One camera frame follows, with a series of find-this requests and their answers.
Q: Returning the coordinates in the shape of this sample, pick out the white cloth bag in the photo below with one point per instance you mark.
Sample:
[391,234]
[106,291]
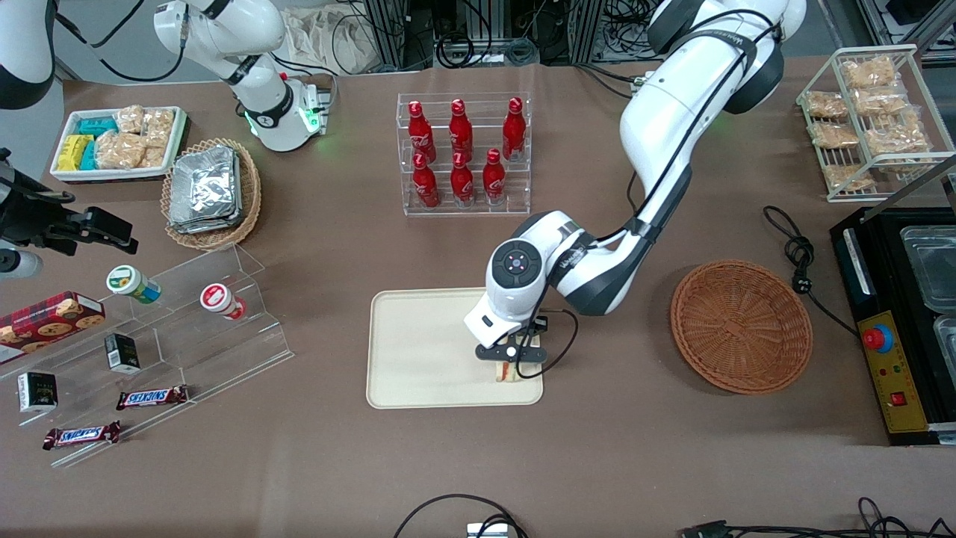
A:
[328,37]

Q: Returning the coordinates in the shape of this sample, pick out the teal snack pack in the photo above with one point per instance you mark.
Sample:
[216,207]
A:
[97,125]
[89,157]

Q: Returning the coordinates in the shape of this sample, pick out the clear acrylic stepped display stand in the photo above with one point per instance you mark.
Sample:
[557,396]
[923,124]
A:
[187,351]

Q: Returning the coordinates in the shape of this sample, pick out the oval light wicker basket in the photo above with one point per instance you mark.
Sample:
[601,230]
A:
[250,190]

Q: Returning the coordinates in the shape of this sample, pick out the green lid yogurt cup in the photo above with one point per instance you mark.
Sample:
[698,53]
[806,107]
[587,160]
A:
[123,280]

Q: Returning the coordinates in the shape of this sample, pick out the yellow snack pack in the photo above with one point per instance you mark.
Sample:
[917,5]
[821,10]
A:
[73,152]

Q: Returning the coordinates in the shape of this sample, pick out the clear plastic container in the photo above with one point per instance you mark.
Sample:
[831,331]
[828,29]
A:
[947,340]
[930,269]

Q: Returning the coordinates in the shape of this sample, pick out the clear acrylic bottle rack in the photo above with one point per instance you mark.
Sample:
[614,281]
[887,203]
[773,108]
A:
[515,194]

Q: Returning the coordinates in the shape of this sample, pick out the cream plastic tray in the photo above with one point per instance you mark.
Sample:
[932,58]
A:
[418,351]

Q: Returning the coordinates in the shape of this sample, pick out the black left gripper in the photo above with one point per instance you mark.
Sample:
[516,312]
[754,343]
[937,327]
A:
[539,328]

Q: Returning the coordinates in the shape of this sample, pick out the small silver device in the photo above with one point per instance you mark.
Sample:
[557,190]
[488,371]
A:
[487,531]

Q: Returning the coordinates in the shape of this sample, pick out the small black drink carton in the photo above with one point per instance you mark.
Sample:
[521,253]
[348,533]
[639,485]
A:
[122,354]
[37,392]

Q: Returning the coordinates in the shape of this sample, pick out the grey metal bar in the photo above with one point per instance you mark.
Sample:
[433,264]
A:
[919,179]

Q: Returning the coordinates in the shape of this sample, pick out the red cola bottle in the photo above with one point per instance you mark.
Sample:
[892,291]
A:
[493,181]
[461,133]
[513,133]
[421,134]
[426,187]
[462,185]

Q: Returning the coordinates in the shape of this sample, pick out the yellow control panel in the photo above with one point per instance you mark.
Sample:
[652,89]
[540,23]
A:
[896,373]

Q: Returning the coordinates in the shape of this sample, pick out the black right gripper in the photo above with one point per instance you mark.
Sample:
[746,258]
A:
[36,218]

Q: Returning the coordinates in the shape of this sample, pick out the clear bag of crackers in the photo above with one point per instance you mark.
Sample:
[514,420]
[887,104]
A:
[119,151]
[129,119]
[834,134]
[154,157]
[825,104]
[896,140]
[158,127]
[848,177]
[880,101]
[868,72]

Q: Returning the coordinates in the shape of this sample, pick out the red tartan cookie box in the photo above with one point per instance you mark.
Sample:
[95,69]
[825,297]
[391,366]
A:
[45,321]

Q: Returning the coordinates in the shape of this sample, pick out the red lid yogurt cup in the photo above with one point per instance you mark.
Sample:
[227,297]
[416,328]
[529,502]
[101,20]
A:
[216,297]

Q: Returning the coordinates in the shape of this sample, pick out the black appliance box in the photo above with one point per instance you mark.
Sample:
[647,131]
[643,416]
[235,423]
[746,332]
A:
[915,329]

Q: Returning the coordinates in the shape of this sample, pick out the Snickers chocolate bar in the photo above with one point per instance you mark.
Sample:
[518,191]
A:
[82,435]
[152,397]

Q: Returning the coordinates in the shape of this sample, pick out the red emergency stop button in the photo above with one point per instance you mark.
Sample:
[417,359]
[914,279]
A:
[878,338]

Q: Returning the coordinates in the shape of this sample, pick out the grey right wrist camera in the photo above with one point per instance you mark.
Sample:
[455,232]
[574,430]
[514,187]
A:
[19,264]

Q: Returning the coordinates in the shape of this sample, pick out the white rectangular snack bin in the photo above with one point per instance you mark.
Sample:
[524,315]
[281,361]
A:
[67,176]

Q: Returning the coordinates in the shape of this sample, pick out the metal equipment rack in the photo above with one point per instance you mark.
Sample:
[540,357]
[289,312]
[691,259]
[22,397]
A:
[396,30]

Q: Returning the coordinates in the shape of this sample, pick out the round brown wicker basket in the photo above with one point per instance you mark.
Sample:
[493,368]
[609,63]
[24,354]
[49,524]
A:
[739,329]

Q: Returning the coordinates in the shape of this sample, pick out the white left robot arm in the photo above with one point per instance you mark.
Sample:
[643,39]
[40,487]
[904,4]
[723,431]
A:
[672,112]

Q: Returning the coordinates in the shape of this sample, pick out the triangular sandwich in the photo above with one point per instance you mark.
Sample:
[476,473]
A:
[510,374]

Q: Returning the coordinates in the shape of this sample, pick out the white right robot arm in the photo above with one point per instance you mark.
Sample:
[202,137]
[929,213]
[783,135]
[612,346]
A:
[224,30]

